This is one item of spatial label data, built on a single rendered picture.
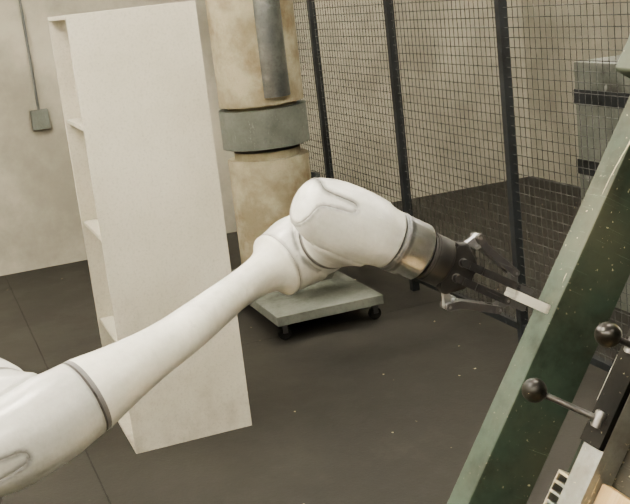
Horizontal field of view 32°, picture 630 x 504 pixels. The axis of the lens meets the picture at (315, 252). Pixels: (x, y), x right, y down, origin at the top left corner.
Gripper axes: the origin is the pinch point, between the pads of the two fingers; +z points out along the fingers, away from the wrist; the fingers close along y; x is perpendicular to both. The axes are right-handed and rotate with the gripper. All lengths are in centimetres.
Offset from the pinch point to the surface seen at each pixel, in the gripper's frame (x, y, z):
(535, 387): 10.9, 11.3, 0.3
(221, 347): -347, 79, 84
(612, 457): 17.1, 16.1, 13.3
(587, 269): -6.9, -8.8, 12.9
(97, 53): -346, -24, -24
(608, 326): 20.8, -1.2, 0.1
